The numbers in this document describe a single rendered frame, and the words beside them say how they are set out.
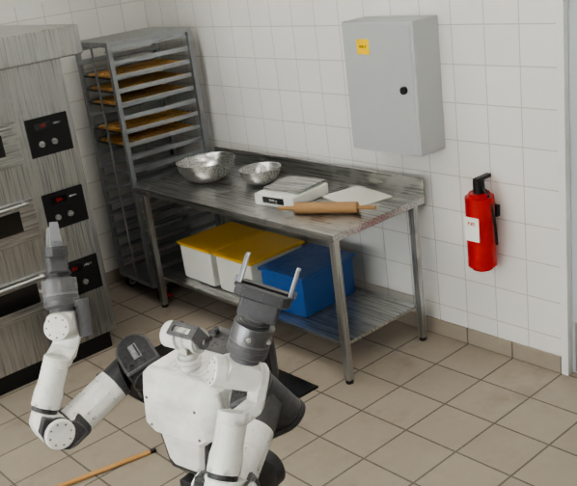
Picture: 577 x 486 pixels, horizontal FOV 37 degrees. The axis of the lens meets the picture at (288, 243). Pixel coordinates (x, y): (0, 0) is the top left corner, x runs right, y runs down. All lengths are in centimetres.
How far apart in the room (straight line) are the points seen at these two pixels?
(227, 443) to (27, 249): 350
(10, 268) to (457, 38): 277
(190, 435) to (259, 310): 49
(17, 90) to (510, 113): 265
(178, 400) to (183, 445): 14
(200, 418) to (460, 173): 292
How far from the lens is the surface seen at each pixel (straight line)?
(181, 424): 214
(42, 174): 516
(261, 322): 176
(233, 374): 180
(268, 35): 556
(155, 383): 217
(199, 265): 570
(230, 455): 183
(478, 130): 457
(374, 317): 494
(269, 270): 507
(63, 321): 219
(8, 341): 528
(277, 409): 201
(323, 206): 466
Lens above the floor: 234
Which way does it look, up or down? 20 degrees down
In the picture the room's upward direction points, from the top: 7 degrees counter-clockwise
